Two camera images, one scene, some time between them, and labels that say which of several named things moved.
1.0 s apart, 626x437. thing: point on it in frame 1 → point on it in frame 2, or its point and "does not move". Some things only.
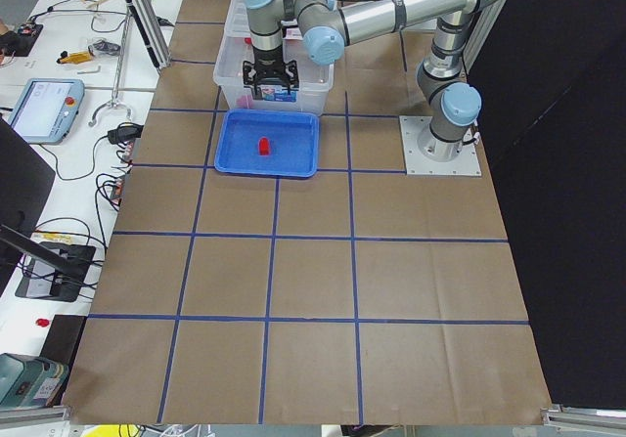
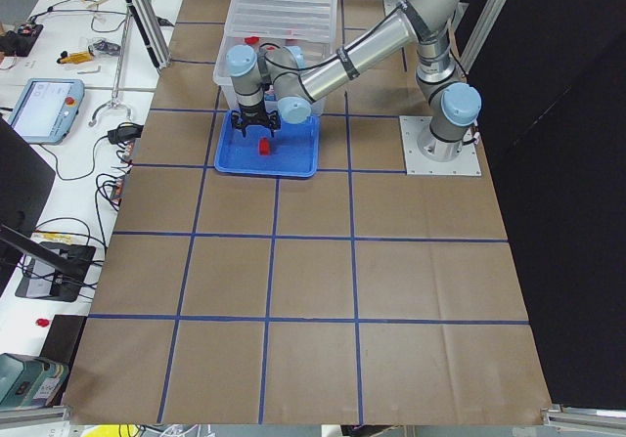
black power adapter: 125,132 does not move
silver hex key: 86,72 does not move
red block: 264,147 does not move
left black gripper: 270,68 → 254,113
